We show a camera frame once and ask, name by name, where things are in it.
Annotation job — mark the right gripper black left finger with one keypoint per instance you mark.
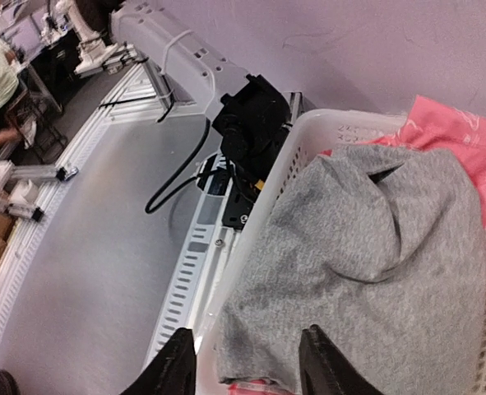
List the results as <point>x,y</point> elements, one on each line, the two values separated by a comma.
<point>172,371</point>

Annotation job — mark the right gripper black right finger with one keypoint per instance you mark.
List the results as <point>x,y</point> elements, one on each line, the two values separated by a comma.
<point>324,369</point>

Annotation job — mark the grey garment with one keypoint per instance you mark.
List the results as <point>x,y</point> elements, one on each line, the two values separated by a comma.
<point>385,252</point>

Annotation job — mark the white plastic mesh basket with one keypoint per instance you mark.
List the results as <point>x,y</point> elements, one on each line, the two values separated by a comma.
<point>318,132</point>

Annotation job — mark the pink printed garment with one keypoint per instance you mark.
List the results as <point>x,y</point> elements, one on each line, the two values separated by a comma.
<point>432,126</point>

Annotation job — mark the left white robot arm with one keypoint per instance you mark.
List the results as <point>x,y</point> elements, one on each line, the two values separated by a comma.
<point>201,71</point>

